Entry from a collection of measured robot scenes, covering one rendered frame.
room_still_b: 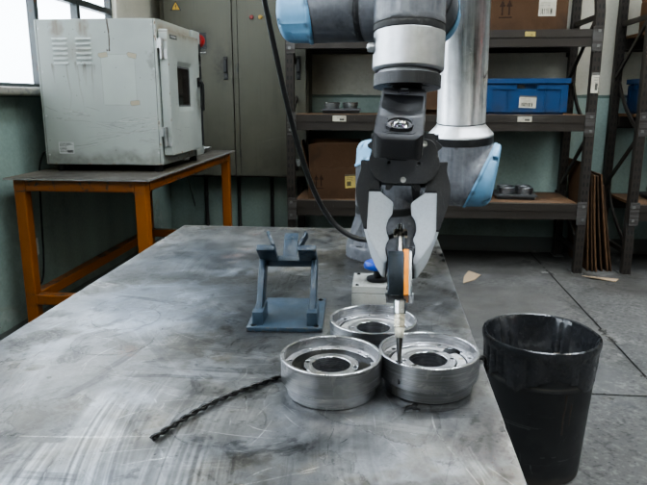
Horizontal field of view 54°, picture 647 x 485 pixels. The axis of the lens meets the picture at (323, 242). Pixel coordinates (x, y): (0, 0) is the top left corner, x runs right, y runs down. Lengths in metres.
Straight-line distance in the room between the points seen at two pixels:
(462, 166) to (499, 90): 3.10
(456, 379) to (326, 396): 0.13
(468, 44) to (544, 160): 3.71
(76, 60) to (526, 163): 3.10
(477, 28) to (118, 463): 0.86
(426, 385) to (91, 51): 2.54
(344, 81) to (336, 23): 3.88
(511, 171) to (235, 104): 2.02
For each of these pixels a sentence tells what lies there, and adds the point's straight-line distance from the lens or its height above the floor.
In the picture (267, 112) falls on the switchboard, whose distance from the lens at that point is 4.50.
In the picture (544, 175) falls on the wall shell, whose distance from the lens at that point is 4.83.
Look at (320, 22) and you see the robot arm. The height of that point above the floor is 1.19.
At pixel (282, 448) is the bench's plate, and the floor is 0.80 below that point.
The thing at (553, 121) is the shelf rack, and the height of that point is 0.96.
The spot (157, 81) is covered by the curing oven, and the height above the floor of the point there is 1.17.
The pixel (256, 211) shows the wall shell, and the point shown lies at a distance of 4.83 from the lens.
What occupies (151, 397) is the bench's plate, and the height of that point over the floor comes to 0.80.
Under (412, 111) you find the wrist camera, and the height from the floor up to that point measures 1.09.
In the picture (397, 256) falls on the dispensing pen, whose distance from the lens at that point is 0.66.
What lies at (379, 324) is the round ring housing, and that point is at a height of 0.83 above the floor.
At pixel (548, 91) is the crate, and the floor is 1.14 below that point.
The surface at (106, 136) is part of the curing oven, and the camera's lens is 2.98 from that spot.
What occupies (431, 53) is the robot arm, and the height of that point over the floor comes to 1.14.
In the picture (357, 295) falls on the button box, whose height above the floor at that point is 0.83.
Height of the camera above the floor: 1.10
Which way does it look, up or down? 13 degrees down
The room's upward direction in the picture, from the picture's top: straight up
